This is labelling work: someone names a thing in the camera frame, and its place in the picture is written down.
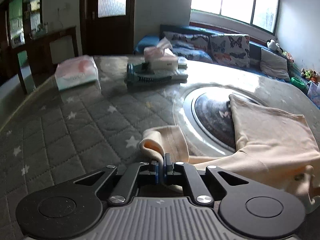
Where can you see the pink white tissue pack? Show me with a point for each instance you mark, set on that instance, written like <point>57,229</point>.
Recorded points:
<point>75,72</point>

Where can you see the blue sofa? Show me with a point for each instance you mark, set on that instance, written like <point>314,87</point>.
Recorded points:
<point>254,50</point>

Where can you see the grey cushion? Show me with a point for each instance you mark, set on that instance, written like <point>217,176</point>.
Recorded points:
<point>274,65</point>

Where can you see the small plush toys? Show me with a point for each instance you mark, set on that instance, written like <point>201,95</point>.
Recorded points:
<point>310,75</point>

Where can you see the teal smart watch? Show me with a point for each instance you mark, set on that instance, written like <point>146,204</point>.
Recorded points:
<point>141,75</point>

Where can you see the green bowl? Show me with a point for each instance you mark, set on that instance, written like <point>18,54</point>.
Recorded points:
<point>298,83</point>

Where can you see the butterfly pillow right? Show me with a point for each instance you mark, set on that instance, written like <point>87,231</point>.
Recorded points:
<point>230,49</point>

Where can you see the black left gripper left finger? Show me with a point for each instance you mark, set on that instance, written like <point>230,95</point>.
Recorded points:
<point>70,209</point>

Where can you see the butterfly pillow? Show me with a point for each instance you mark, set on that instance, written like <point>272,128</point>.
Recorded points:
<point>194,47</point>
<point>230,49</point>

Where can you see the butterfly pillow left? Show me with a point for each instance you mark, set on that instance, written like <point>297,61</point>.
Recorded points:
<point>194,47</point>

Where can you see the dark wooden side cabinet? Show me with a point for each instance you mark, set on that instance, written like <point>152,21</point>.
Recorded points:
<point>39,53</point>

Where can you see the dark wooden door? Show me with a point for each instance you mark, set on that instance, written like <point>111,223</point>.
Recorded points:
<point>107,26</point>

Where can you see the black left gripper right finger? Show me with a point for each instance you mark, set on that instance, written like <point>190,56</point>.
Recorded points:
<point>245,206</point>

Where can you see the grey quilted star tablecloth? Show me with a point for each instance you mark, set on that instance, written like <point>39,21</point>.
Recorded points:
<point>56,136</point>

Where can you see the round black induction cooktop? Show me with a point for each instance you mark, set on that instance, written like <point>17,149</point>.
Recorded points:
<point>208,110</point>

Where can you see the panda plush toy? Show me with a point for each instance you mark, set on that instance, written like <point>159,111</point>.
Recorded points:
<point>272,45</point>

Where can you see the pink tissue box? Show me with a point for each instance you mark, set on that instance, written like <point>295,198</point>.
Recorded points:
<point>160,57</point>

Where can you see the window with green frame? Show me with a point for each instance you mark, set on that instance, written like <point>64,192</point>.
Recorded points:
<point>258,13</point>

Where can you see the beige sweater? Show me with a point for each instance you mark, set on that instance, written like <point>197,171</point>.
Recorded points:
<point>273,147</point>

